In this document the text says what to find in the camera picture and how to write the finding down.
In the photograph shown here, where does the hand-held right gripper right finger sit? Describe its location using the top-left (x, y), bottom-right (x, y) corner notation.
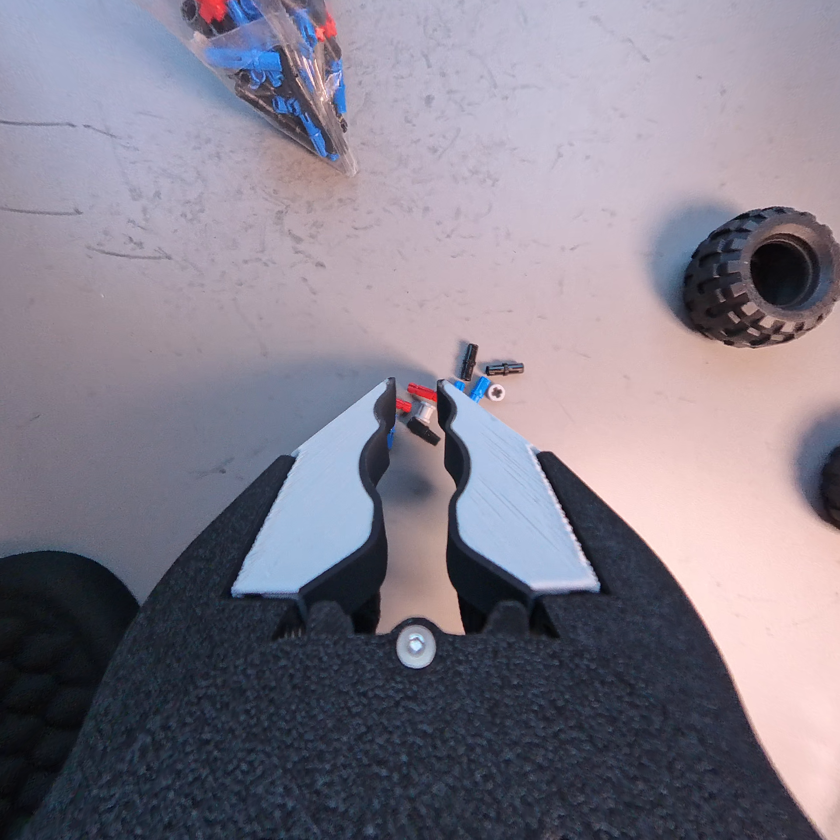
top-left (437, 380), bottom-right (602, 620)

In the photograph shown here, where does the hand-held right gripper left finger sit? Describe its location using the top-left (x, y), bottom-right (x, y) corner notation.
top-left (233, 378), bottom-right (396, 620)

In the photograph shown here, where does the small bag of toy pins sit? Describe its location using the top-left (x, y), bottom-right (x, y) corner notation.
top-left (142, 0), bottom-right (358, 175)

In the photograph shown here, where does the cluster of toy pins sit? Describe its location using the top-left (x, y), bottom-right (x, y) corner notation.
top-left (392, 342), bottom-right (526, 447)

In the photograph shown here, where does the black toy tire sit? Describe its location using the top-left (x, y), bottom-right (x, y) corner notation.
top-left (683, 206), bottom-right (840, 347)
top-left (819, 447), bottom-right (840, 530)

